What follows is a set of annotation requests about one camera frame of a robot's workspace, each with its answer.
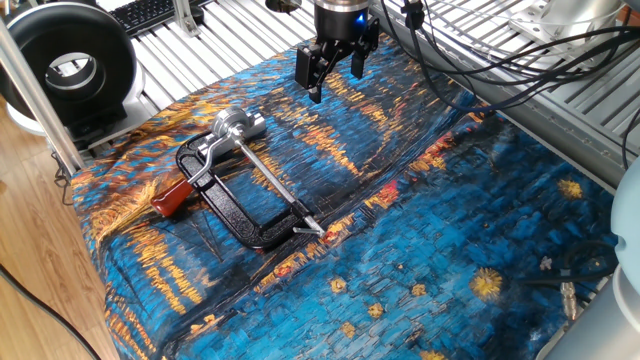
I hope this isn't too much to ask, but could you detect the aluminium frame post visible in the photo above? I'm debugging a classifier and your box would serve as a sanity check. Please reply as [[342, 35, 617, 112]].
[[0, 19, 87, 175]]

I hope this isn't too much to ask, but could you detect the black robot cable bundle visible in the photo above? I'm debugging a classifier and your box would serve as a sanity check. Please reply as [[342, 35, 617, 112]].
[[378, 0, 640, 170]]

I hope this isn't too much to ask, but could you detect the grey metal table rail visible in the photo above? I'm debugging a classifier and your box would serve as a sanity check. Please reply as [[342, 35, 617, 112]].
[[369, 0, 640, 194]]

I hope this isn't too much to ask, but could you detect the silver metal mounting plate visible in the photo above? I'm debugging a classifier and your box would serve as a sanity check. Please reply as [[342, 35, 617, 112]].
[[508, 0, 640, 69]]

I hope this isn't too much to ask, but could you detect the blue starry night tablecloth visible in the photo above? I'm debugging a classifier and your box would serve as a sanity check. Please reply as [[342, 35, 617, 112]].
[[69, 32, 619, 360]]

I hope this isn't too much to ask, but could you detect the silver lever with red handle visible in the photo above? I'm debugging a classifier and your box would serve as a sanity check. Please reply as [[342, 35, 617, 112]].
[[150, 125, 247, 218]]

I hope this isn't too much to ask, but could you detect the black C-clamp with silver screw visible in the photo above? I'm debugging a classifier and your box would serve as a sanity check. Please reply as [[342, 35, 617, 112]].
[[175, 130, 328, 251]]

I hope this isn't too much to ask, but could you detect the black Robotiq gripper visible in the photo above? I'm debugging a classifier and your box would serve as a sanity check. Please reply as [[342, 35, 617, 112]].
[[294, 5, 380, 105]]

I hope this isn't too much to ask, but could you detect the black floor cable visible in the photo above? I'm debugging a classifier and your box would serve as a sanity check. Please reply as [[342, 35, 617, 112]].
[[0, 263, 102, 360]]

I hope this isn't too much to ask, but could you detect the black round duct blower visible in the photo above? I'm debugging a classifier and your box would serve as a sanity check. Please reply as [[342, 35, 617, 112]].
[[0, 1, 139, 140]]

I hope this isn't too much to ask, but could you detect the black computer keyboard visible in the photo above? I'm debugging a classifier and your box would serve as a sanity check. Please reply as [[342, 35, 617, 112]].
[[108, 0, 211, 37]]

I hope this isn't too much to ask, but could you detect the silver metal lever base block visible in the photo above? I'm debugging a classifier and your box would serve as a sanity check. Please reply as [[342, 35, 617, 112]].
[[197, 105, 268, 162]]

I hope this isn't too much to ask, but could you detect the small silver cable connector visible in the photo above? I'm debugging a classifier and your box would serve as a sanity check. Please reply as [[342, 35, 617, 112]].
[[559, 281, 580, 322]]

